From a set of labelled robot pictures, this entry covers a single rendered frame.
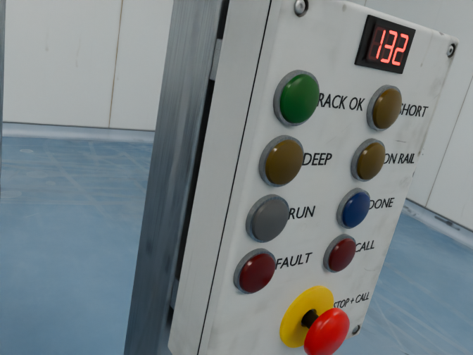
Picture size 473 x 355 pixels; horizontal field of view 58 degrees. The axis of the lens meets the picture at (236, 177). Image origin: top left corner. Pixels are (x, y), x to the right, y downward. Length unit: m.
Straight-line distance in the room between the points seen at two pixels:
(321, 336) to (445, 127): 3.25
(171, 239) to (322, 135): 0.13
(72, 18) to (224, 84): 3.39
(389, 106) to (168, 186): 0.16
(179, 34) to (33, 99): 3.38
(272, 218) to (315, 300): 0.10
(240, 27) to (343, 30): 0.06
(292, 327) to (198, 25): 0.22
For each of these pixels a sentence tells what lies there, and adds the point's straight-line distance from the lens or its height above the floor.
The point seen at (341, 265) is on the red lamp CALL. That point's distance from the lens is 0.33.
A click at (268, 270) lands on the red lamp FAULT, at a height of 0.91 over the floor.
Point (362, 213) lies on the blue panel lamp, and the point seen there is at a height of 0.94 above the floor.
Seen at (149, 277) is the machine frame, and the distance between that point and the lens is 0.36.
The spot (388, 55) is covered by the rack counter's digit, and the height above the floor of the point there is 1.04.
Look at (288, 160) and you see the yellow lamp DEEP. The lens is 0.24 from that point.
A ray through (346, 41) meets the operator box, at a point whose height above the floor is 1.05.
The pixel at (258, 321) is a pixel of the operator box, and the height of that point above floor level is 0.86.
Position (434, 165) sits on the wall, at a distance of 3.54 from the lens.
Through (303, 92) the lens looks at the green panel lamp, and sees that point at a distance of 0.23.
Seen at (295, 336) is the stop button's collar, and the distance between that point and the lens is 0.34.
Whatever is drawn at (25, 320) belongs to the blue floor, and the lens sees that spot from 1.69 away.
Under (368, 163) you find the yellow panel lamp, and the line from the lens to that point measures 0.30.
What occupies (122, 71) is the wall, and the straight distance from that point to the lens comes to 3.75.
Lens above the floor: 1.04
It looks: 18 degrees down
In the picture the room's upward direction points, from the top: 12 degrees clockwise
